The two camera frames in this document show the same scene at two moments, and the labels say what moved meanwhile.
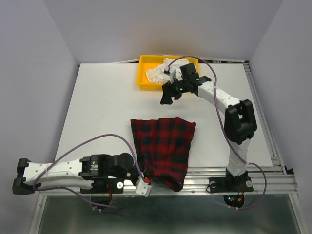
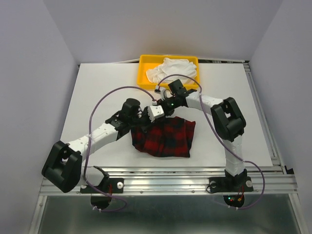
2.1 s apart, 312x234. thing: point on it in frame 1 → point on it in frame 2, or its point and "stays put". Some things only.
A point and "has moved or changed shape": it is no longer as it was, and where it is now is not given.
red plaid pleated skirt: [163, 146] has moved or changed shape
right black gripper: [168, 91] → [166, 111]
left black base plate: [105, 185] stays put
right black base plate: [230, 185] stays put
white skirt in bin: [157, 74] stays put
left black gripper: [134, 181] → [145, 111]
